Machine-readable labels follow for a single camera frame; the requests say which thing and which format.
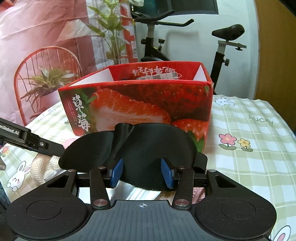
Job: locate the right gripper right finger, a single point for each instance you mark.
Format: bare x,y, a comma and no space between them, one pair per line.
173,174

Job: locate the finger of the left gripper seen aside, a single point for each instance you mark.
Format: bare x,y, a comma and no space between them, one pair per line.
22,137

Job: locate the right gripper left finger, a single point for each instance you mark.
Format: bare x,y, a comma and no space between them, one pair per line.
106,176

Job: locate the cream knit cloth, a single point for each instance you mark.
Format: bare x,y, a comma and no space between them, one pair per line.
44,168

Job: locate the black eye mask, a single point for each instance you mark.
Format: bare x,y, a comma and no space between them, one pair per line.
141,147

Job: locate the pink knit cloth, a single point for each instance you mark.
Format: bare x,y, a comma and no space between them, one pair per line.
68,142

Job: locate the red strawberry cardboard box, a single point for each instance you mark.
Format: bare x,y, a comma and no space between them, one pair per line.
178,93

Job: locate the green plaid tablecloth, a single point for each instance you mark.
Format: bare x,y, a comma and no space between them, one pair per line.
247,141

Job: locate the pink printed backdrop cloth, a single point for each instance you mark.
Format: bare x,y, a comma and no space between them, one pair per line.
47,44

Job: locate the wooden door panel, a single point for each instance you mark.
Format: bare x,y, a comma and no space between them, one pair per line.
276,76

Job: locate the dark window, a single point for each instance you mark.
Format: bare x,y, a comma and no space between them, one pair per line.
181,7

